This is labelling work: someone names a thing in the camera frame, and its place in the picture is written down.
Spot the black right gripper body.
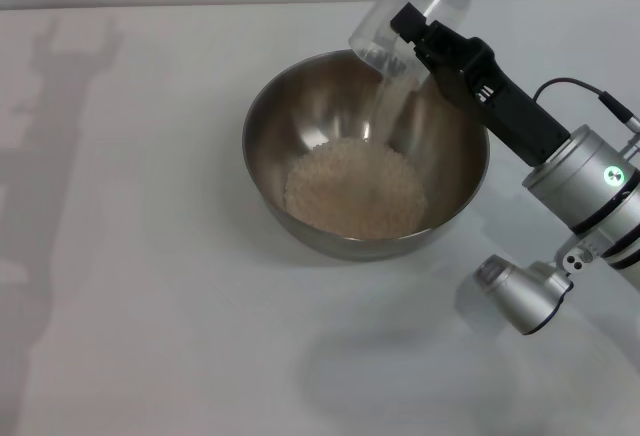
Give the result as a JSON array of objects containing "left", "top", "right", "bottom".
[{"left": 411, "top": 20, "right": 572, "bottom": 168}]

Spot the clear plastic measuring cup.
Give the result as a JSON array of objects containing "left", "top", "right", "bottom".
[{"left": 348, "top": 0, "right": 474, "bottom": 88}]

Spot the stainless steel mixing bowl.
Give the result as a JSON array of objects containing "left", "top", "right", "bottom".
[{"left": 242, "top": 48, "right": 490, "bottom": 263}]

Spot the white uncooked rice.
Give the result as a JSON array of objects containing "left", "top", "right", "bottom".
[{"left": 283, "top": 63, "right": 429, "bottom": 241}]

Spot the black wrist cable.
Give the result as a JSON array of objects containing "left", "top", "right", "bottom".
[{"left": 531, "top": 77, "right": 640, "bottom": 133}]

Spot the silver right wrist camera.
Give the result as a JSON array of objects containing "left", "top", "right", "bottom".
[{"left": 471, "top": 253, "right": 574, "bottom": 336}]

